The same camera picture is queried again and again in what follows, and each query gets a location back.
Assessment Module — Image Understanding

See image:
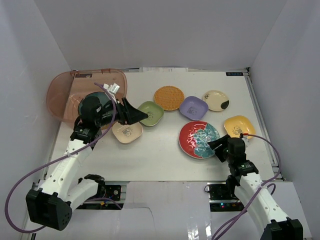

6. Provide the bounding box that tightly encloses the beige square panda plate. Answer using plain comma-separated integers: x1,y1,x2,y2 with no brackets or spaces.
112,122,143,144

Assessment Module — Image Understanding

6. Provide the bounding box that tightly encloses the dark teal floral plate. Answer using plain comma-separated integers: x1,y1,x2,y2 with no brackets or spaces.
78,91,110,116

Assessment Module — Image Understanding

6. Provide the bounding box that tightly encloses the red and teal round plate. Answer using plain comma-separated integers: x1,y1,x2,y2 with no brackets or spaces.
178,121,220,160

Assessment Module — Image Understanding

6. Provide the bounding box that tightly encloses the green square panda plate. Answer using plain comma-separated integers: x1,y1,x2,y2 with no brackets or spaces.
138,101,164,127

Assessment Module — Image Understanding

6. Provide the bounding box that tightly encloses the yellow square panda plate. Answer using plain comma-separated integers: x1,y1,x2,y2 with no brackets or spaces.
223,115,256,138

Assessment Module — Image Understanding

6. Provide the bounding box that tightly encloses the purple square panda plate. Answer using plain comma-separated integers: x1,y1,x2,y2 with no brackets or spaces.
179,96,209,121

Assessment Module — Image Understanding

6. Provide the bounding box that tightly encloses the orange woven round plate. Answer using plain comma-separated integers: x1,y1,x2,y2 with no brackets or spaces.
153,85,185,112

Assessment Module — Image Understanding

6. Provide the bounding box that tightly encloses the cream round floral plate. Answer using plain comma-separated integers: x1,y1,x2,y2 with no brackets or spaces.
202,90,230,112

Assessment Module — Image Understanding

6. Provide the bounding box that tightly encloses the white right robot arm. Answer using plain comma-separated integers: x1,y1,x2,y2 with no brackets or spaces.
208,133,304,240

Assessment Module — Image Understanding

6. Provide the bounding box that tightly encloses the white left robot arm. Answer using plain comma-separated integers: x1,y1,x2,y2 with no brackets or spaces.
26,96,148,231

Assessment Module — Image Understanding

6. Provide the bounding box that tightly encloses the pink translucent plastic bin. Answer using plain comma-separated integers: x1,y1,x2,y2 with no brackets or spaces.
46,68,128,126

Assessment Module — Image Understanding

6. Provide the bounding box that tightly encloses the white paper sheet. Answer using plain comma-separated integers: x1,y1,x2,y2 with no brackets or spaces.
139,67,189,73

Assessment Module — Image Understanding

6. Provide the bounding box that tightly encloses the blue label sticker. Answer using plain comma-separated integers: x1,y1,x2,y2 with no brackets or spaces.
225,72,244,77

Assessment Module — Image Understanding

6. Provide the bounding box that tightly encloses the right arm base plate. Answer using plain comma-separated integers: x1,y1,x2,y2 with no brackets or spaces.
204,183,244,212

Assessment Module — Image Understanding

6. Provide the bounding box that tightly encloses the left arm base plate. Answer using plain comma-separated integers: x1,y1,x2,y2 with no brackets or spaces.
74,183,122,203

